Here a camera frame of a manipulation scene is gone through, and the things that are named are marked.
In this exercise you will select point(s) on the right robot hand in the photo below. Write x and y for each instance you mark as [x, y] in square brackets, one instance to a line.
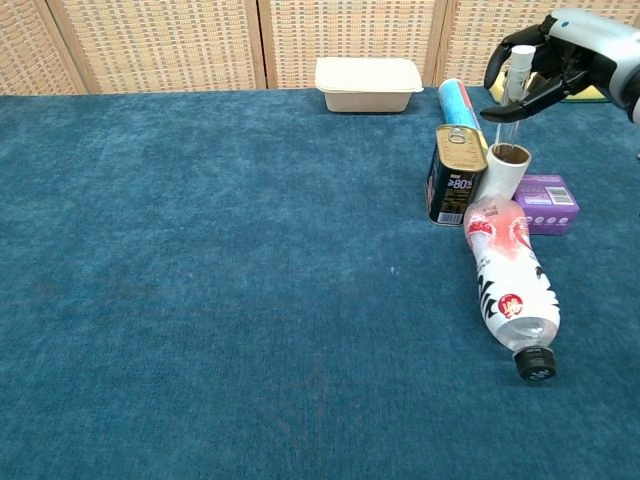
[590, 45]

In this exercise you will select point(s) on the clear test tube white cap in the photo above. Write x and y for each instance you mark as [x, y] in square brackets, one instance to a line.
[521, 57]

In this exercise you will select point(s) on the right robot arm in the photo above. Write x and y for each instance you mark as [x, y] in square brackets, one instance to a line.
[636, 112]

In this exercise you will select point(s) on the white cup with brown interior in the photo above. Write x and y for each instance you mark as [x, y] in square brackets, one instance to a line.
[500, 175]

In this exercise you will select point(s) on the purple box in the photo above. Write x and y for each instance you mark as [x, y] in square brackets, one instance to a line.
[550, 215]

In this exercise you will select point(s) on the yellow sponge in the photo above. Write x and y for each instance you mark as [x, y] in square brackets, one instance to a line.
[498, 94]
[590, 96]

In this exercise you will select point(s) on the blue cling film roll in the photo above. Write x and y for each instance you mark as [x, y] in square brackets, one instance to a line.
[455, 107]

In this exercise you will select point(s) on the black tin can gold lid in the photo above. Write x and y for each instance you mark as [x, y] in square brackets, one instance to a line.
[452, 190]

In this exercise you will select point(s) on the beige lidded food container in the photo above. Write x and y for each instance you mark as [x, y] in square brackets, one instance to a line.
[367, 85]

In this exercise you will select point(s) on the plastic bottle black cap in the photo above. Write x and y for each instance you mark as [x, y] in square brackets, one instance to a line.
[510, 280]

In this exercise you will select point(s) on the bamboo folding screen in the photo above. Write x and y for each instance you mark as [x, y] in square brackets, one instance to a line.
[165, 45]

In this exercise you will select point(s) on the blue table cloth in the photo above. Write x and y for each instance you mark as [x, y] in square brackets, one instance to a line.
[200, 275]

